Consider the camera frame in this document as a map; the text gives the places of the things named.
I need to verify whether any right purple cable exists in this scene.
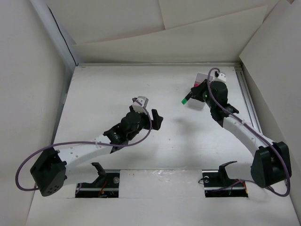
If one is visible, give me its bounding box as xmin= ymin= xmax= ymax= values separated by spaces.
xmin=207 ymin=67 xmax=291 ymax=196

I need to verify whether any purple cable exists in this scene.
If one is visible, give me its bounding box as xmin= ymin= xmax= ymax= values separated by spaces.
xmin=15 ymin=97 xmax=152 ymax=196
xmin=207 ymin=67 xmax=291 ymax=196

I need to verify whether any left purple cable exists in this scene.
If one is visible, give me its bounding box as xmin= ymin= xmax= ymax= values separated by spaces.
xmin=15 ymin=97 xmax=152 ymax=196

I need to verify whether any aluminium table rail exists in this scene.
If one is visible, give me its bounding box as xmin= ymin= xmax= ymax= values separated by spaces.
xmin=234 ymin=62 xmax=277 ymax=140

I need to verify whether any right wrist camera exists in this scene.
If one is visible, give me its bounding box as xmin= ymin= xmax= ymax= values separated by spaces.
xmin=214 ymin=72 xmax=226 ymax=83

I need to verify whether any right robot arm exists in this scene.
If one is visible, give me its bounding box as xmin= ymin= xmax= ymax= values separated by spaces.
xmin=190 ymin=80 xmax=292 ymax=188

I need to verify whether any green highlighter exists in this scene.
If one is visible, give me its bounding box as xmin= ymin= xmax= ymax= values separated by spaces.
xmin=181 ymin=92 xmax=192 ymax=105

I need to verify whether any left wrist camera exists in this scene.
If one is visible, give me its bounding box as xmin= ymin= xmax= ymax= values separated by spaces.
xmin=131 ymin=96 xmax=149 ymax=114

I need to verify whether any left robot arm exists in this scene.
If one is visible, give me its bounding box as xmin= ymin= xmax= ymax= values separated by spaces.
xmin=30 ymin=109 xmax=163 ymax=197

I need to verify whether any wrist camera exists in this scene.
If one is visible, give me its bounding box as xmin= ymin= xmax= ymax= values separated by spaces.
xmin=131 ymin=96 xmax=149 ymax=114
xmin=214 ymin=72 xmax=226 ymax=83

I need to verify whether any white divided container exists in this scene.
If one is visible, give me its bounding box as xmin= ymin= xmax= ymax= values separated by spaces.
xmin=188 ymin=73 xmax=213 ymax=110

